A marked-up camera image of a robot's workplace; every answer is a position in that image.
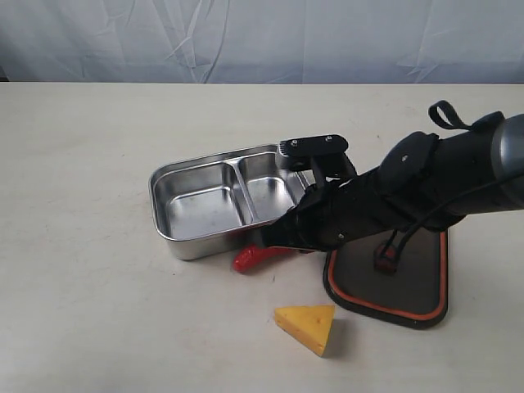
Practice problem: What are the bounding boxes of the stainless steel lunch box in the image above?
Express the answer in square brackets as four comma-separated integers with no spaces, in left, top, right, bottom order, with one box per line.
[149,144,314,260]

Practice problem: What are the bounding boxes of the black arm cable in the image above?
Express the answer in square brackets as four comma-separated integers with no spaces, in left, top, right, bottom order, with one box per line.
[384,170,524,271]

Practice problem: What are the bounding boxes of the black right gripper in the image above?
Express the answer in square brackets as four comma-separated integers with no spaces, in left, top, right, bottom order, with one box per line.
[255,149,389,251]

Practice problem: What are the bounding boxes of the blue-grey backdrop curtain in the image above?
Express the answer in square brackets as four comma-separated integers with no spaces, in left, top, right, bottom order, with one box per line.
[1,1,523,84]

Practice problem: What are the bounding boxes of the yellow toy cheese wedge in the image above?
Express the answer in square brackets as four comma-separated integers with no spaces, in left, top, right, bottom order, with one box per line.
[273,305,335,357]

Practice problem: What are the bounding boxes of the dark transparent box lid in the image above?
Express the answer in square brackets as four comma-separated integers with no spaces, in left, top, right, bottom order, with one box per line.
[323,229,449,330]

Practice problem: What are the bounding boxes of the red toy sausage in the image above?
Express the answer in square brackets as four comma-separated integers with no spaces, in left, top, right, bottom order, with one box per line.
[232,245,300,274]

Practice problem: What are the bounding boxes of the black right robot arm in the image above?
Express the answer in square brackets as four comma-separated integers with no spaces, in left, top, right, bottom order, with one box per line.
[255,101,523,251]

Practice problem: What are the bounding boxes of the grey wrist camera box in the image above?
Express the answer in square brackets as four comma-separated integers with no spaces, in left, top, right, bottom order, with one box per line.
[276,134,349,172]

